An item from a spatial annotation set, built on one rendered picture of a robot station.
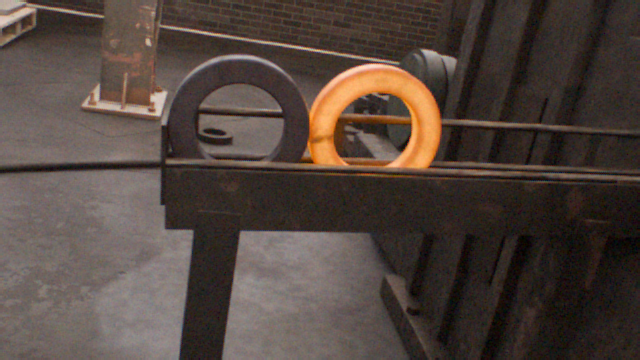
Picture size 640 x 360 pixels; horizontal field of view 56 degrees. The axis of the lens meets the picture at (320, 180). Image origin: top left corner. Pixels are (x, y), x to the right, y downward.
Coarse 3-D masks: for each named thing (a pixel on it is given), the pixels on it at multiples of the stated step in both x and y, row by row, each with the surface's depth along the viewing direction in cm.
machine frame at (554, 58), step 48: (480, 0) 145; (528, 0) 123; (576, 0) 112; (624, 0) 100; (480, 48) 147; (528, 48) 126; (576, 48) 106; (624, 48) 98; (480, 96) 144; (528, 96) 123; (576, 96) 109; (624, 96) 97; (480, 144) 141; (528, 144) 121; (576, 144) 108; (624, 144) 98; (432, 240) 164; (480, 240) 136; (528, 240) 118; (624, 240) 105; (384, 288) 180; (432, 288) 161; (480, 288) 136; (528, 288) 118; (624, 288) 109; (432, 336) 152; (480, 336) 128; (576, 336) 111; (624, 336) 113
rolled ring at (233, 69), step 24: (192, 72) 77; (216, 72) 76; (240, 72) 76; (264, 72) 77; (192, 96) 76; (288, 96) 78; (168, 120) 77; (192, 120) 77; (288, 120) 79; (192, 144) 78; (288, 144) 81
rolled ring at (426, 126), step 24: (360, 72) 79; (384, 72) 80; (336, 96) 80; (360, 96) 81; (408, 96) 81; (432, 96) 82; (312, 120) 81; (336, 120) 81; (432, 120) 83; (312, 144) 82; (408, 144) 87; (432, 144) 85
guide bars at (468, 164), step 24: (360, 120) 88; (384, 120) 88; (408, 120) 89; (456, 120) 91; (336, 144) 89; (456, 168) 91; (480, 168) 91; (504, 168) 92; (528, 168) 93; (552, 168) 94; (576, 168) 95; (600, 168) 96
